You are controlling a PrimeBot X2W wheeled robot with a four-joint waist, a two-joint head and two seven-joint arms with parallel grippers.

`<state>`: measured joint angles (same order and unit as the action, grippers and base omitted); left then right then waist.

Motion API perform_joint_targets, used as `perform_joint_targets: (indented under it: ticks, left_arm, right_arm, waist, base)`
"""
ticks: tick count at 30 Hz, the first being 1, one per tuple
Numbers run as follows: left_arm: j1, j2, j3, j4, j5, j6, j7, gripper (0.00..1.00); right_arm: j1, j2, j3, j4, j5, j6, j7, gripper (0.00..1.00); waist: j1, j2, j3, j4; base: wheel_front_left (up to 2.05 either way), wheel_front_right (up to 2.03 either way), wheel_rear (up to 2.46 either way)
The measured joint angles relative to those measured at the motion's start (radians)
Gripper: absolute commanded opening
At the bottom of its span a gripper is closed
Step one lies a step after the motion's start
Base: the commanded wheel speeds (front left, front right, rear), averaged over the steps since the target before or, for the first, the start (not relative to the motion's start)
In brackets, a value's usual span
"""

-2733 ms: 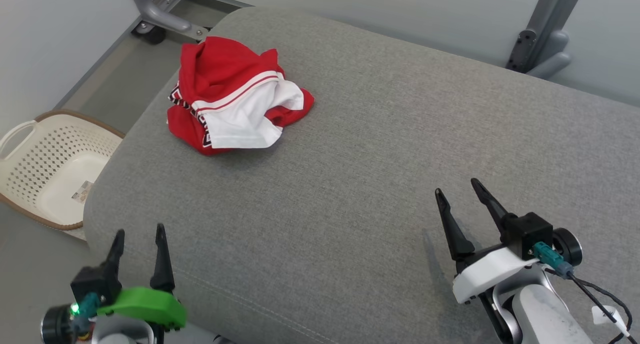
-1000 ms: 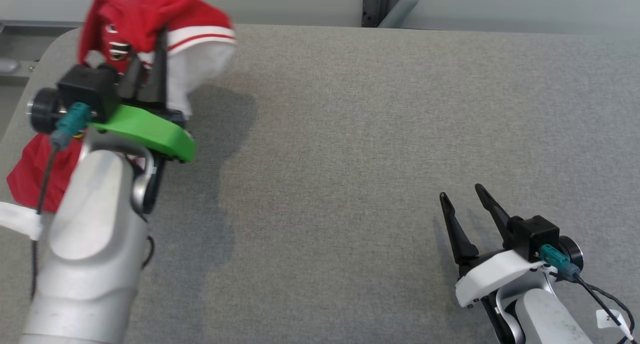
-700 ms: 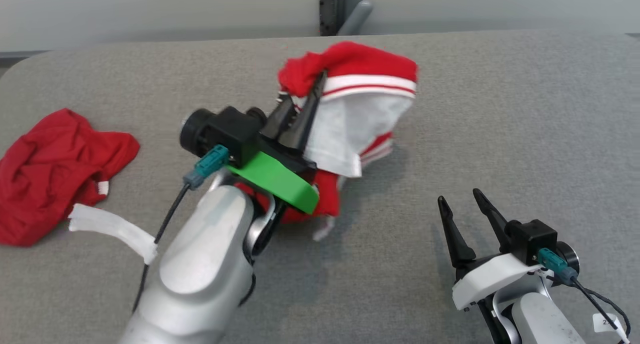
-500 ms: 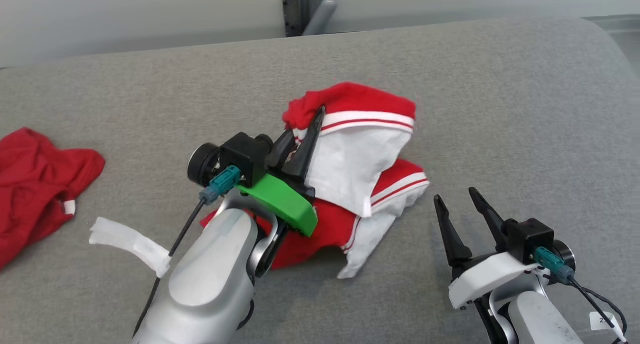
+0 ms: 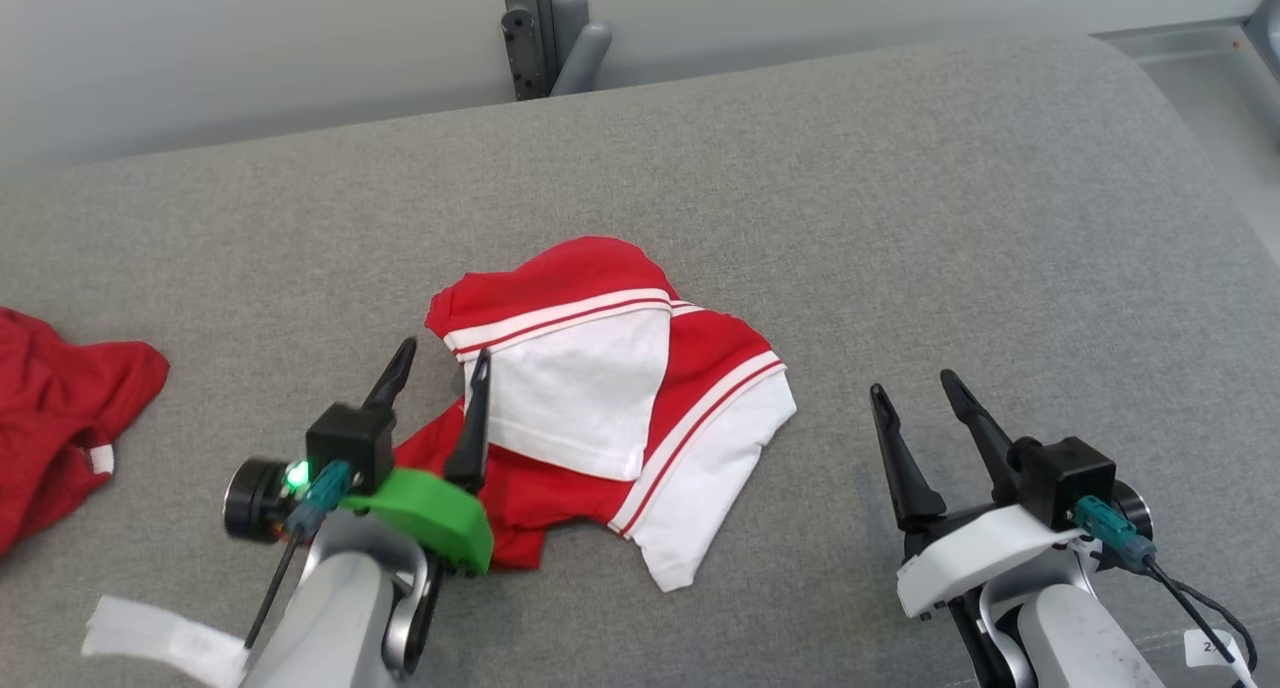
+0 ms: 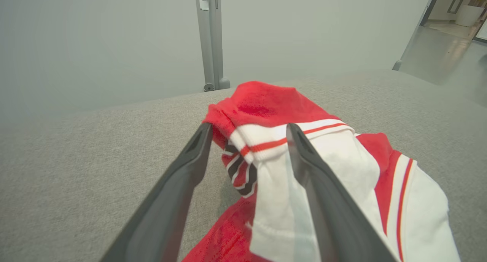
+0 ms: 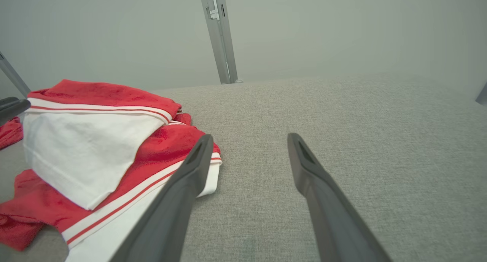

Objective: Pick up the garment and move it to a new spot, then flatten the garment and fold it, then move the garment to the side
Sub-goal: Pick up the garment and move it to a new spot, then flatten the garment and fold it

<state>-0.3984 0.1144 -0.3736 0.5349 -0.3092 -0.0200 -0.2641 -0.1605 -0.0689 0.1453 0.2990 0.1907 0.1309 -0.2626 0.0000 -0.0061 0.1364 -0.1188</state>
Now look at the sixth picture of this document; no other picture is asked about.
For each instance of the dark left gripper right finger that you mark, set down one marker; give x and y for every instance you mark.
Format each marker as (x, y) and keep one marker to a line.
(335, 216)

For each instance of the white bin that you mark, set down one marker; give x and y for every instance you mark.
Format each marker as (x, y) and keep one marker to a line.
(468, 15)

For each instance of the red shorts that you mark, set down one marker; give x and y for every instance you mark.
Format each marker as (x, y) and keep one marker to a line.
(266, 102)

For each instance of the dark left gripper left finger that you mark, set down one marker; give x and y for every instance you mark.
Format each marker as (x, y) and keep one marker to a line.
(167, 201)

